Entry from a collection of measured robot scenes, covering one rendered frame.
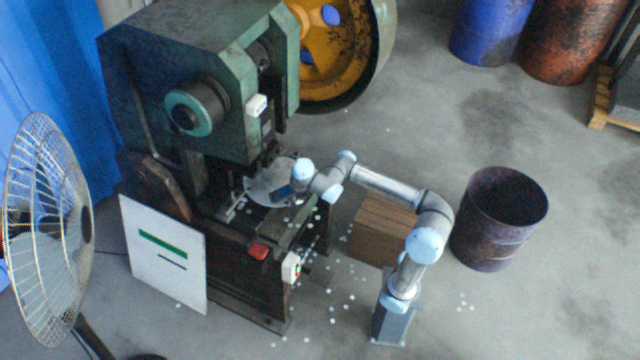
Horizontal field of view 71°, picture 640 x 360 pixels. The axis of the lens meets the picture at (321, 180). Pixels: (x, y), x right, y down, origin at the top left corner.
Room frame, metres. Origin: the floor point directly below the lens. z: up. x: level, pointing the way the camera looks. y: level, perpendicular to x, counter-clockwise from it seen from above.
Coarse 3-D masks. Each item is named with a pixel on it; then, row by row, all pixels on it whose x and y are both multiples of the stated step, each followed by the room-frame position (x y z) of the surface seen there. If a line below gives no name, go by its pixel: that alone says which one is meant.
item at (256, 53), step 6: (252, 42) 1.35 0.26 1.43; (258, 42) 1.36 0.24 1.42; (246, 48) 1.31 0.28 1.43; (252, 48) 1.33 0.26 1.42; (258, 48) 1.34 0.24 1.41; (246, 54) 1.30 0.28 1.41; (252, 54) 1.31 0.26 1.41; (258, 54) 1.33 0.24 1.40; (264, 54) 1.35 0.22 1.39; (252, 60) 1.30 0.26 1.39; (258, 60) 1.31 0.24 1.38; (264, 60) 1.32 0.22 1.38; (258, 66) 1.30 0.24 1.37; (264, 66) 1.31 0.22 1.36; (258, 72) 1.29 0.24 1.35; (258, 78) 1.35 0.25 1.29; (258, 84) 1.34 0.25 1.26
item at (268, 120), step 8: (272, 104) 1.38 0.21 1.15; (264, 112) 1.32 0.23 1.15; (272, 112) 1.37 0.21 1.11; (264, 120) 1.32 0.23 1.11; (272, 120) 1.37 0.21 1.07; (264, 128) 1.31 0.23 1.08; (272, 128) 1.37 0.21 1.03; (264, 136) 1.31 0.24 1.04; (272, 136) 1.36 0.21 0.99; (264, 144) 1.29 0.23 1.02; (272, 144) 1.33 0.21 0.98; (272, 152) 1.30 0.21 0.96; (256, 160) 1.26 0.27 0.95; (264, 160) 1.27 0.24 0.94; (272, 160) 1.28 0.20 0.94; (256, 168) 1.26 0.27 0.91
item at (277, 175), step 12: (264, 168) 1.37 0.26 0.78; (276, 168) 1.38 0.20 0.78; (288, 168) 1.38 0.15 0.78; (252, 180) 1.30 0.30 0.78; (264, 180) 1.30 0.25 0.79; (276, 180) 1.30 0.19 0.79; (288, 180) 1.31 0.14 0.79; (252, 192) 1.23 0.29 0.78; (264, 192) 1.23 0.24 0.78; (264, 204) 1.17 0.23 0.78; (276, 204) 1.17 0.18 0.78
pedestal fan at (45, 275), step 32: (32, 128) 0.73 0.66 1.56; (64, 160) 0.90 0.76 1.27; (32, 192) 0.58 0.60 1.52; (64, 192) 0.65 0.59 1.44; (0, 224) 0.59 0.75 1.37; (32, 224) 0.52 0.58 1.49; (64, 224) 0.66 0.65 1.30; (0, 256) 0.55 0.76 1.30; (32, 256) 0.53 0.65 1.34; (64, 256) 0.59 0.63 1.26; (32, 288) 0.42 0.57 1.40; (64, 288) 0.51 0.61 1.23; (32, 320) 0.39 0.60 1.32; (64, 320) 0.59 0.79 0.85; (96, 352) 0.59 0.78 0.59
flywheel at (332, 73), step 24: (288, 0) 1.69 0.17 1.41; (312, 0) 1.65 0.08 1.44; (336, 0) 1.61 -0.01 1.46; (360, 0) 1.54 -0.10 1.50; (312, 24) 1.65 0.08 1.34; (360, 24) 1.54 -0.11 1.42; (312, 48) 1.65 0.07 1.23; (336, 48) 1.61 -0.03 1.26; (360, 48) 1.53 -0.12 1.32; (312, 72) 1.65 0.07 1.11; (336, 72) 1.61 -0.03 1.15; (360, 72) 1.53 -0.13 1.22; (312, 96) 1.61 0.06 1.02; (336, 96) 1.56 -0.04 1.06
